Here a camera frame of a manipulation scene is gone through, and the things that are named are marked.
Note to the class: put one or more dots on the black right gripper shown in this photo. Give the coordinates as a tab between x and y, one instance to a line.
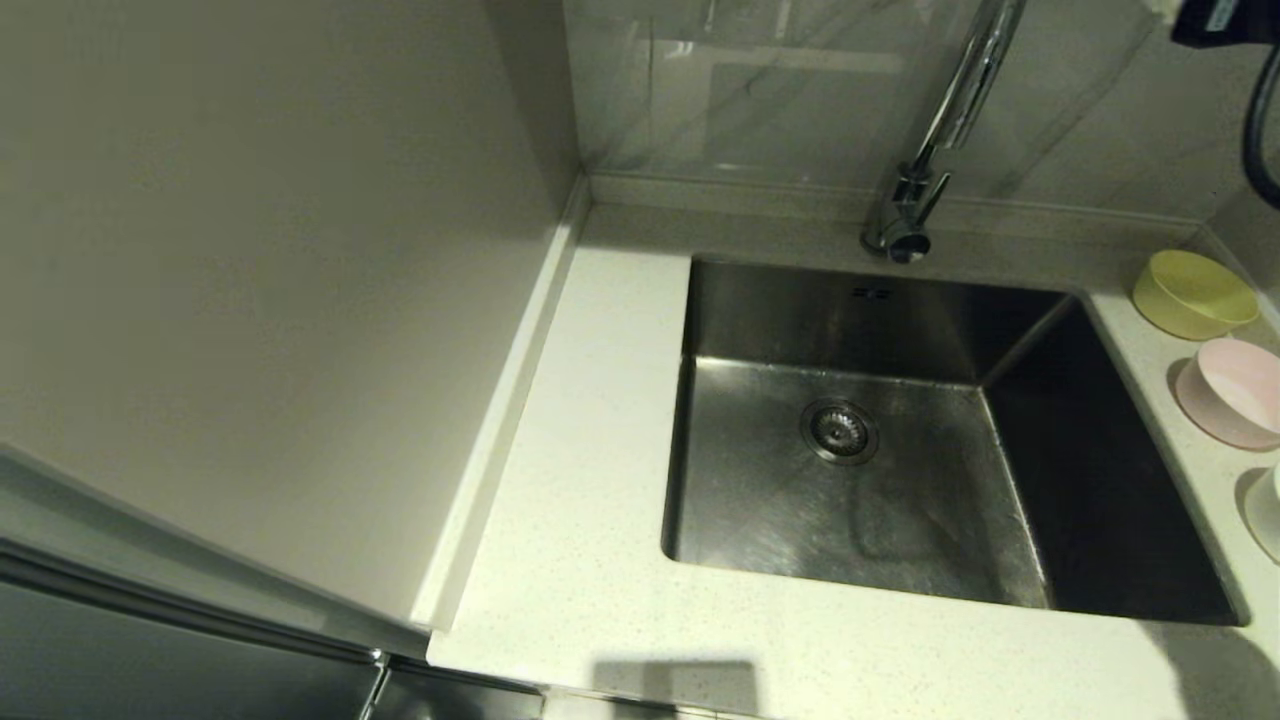
1230	20

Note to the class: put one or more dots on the yellow plastic bowl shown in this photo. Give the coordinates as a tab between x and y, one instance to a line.
1190	290

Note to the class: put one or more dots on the chrome gooseneck faucet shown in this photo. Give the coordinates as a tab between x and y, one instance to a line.
900	232

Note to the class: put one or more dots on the pink plastic bowl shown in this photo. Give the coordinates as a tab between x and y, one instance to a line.
1235	395

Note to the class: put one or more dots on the white plastic bowl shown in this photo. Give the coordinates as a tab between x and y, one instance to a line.
1268	515

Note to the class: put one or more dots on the stainless steel sink basin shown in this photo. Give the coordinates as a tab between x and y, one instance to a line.
760	540

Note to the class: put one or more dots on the round metal drain strainer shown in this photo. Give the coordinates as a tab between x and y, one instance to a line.
840	430

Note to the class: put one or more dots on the dark steel appliance door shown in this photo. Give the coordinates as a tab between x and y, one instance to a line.
150	660

